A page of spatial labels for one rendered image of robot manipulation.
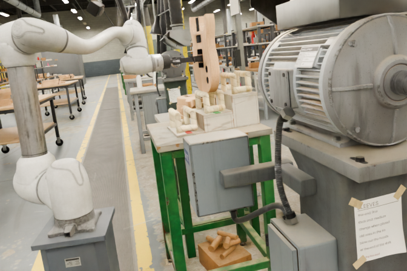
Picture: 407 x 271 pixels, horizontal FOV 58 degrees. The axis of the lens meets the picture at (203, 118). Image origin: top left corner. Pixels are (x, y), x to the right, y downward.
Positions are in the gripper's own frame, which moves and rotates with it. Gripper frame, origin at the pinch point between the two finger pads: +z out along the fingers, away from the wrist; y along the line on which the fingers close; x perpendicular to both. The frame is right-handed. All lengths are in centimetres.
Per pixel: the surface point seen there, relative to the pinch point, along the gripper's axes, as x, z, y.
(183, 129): -34.3, -15.3, 11.5
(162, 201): -87, -25, -30
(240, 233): -120, 25, -28
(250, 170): -27, -20, 109
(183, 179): -76, -10, -30
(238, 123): -34.9, 13.8, 14.0
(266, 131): -38, 23, 28
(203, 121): -31.8, -4.8, 12.8
